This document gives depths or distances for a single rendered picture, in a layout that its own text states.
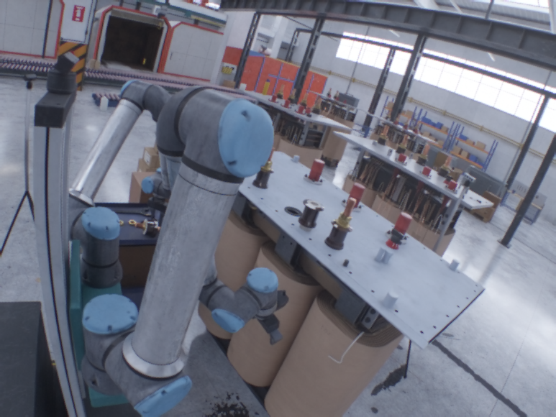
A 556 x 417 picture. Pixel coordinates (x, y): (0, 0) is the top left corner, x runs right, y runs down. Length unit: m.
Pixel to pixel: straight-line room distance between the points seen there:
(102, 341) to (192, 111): 0.59
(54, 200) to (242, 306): 0.56
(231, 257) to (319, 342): 0.76
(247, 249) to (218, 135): 1.41
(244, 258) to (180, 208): 1.37
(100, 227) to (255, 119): 0.83
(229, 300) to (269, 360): 1.05
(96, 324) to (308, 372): 1.08
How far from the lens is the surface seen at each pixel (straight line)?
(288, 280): 1.57
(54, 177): 0.76
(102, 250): 1.26
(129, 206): 2.25
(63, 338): 1.07
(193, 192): 0.53
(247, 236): 1.82
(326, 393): 1.64
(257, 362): 1.99
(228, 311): 0.92
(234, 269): 1.96
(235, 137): 0.48
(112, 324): 0.85
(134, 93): 1.46
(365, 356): 1.44
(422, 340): 1.08
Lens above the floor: 1.94
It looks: 23 degrees down
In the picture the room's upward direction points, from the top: 19 degrees clockwise
